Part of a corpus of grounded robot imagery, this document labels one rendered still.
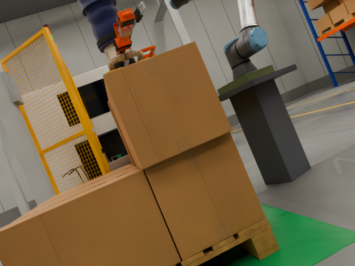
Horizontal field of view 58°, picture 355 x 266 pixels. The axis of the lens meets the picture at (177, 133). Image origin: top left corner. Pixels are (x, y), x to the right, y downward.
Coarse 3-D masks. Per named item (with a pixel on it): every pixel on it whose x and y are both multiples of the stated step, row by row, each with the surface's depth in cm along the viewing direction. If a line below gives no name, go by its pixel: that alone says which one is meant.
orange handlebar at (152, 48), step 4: (128, 12) 154; (132, 12) 155; (124, 16) 154; (120, 28) 168; (128, 36) 182; (120, 40) 182; (124, 40) 184; (148, 48) 226; (152, 48) 227; (116, 52) 207; (124, 52) 209; (152, 52) 237; (148, 56) 248
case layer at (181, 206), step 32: (192, 160) 132; (224, 160) 135; (64, 192) 218; (96, 192) 124; (128, 192) 126; (160, 192) 129; (192, 192) 131; (224, 192) 134; (32, 224) 119; (64, 224) 121; (96, 224) 123; (128, 224) 126; (160, 224) 128; (192, 224) 130; (224, 224) 133; (0, 256) 116; (32, 256) 118; (64, 256) 120; (96, 256) 122; (128, 256) 125; (160, 256) 127
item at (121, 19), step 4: (120, 12) 155; (124, 12) 155; (120, 16) 155; (128, 16) 156; (132, 16) 156; (120, 20) 155; (124, 20) 155; (128, 20) 156; (132, 20) 158; (120, 24) 162; (124, 24) 159; (128, 24) 162; (132, 24) 164
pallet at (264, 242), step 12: (252, 228) 135; (264, 228) 136; (228, 240) 132; (240, 240) 134; (252, 240) 135; (264, 240) 135; (204, 252) 134; (216, 252) 131; (252, 252) 141; (264, 252) 135; (180, 264) 132; (192, 264) 129
